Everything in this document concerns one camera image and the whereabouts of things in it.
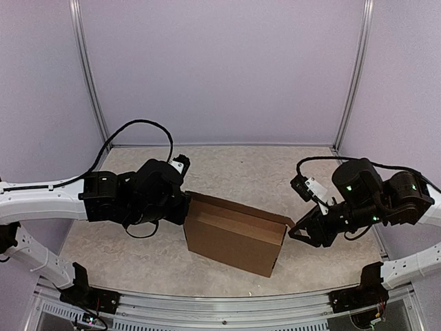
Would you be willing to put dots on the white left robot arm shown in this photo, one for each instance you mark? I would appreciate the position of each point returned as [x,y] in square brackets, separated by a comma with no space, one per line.
[95,196]

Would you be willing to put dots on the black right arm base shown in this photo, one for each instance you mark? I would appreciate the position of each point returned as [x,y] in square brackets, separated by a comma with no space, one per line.
[369,291]

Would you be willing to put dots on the front aluminium frame rail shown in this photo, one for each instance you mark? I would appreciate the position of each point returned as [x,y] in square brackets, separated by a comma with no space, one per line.
[225,303]

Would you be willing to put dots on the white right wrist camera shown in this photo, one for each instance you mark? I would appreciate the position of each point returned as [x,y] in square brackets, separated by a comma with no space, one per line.
[310,190]

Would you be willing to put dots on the left aluminium frame post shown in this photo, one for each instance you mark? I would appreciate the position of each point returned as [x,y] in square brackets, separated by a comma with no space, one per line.
[81,44]

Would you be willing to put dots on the aluminium frame post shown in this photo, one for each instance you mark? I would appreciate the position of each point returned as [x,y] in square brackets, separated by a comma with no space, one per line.
[81,44]
[361,50]

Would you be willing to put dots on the brown cardboard box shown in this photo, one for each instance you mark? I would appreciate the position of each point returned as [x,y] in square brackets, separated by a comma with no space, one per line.
[234,234]

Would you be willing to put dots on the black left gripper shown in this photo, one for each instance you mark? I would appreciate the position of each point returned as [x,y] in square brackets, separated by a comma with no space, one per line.
[179,216]

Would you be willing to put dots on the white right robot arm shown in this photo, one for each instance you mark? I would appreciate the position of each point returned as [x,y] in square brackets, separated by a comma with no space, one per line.
[407,198]

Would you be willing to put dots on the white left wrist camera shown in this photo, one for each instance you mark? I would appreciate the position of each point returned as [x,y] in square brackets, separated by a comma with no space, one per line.
[181,163]

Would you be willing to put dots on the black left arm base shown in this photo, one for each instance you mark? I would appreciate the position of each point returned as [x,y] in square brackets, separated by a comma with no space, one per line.
[83,295]

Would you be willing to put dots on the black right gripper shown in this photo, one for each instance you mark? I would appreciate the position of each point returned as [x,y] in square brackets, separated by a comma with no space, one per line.
[321,235]

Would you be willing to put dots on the right aluminium frame post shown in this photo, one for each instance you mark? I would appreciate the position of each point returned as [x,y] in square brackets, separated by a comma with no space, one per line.
[361,50]

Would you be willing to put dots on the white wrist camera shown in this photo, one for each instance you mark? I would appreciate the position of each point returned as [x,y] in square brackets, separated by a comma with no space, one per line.
[310,190]
[181,163]

